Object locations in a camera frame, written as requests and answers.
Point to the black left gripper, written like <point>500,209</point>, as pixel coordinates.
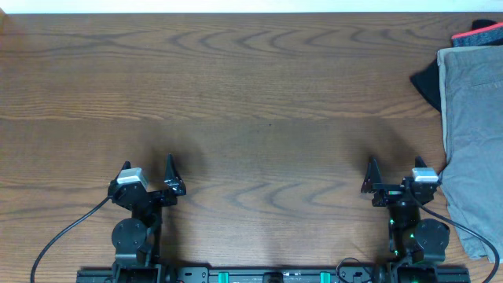
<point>174,186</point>

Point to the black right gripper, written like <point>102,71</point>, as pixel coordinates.
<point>389,193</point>

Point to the grey shorts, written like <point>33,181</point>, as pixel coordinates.
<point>470,84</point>

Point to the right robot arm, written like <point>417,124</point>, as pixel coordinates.
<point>418,244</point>

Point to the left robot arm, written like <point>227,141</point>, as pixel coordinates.
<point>137,238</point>

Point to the black garment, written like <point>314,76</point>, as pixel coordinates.
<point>426,82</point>

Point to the dark grey red-trimmed garment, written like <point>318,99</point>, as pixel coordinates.
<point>483,33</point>

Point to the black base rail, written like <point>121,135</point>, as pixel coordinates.
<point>206,275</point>

